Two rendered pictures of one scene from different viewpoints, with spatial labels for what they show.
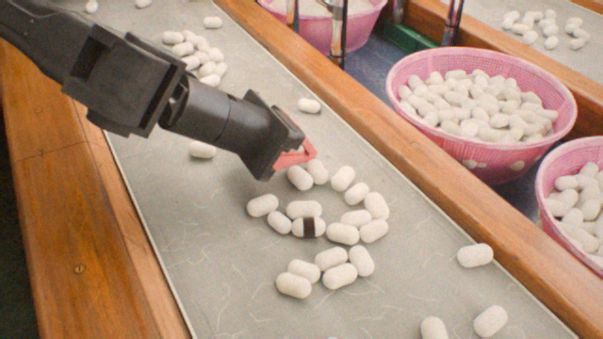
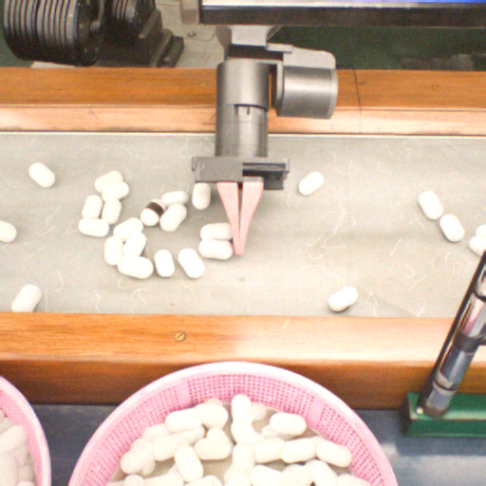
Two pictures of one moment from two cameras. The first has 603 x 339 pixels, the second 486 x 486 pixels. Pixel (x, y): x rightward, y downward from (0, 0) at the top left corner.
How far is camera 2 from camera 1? 0.83 m
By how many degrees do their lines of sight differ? 76
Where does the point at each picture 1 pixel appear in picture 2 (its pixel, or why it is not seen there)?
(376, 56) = not seen: outside the picture
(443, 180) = (110, 323)
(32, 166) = (341, 77)
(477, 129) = (181, 471)
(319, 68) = (416, 336)
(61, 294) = (187, 76)
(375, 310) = (54, 221)
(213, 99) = (226, 85)
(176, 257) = (193, 142)
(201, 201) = not seen: hidden behind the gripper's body
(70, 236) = not seen: hidden behind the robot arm
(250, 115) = (224, 130)
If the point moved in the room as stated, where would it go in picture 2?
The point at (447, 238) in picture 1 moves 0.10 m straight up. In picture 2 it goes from (65, 306) to (43, 242)
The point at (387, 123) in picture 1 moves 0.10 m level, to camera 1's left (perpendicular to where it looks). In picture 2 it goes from (235, 335) to (285, 264)
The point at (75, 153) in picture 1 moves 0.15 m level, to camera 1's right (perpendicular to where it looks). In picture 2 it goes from (345, 100) to (292, 166)
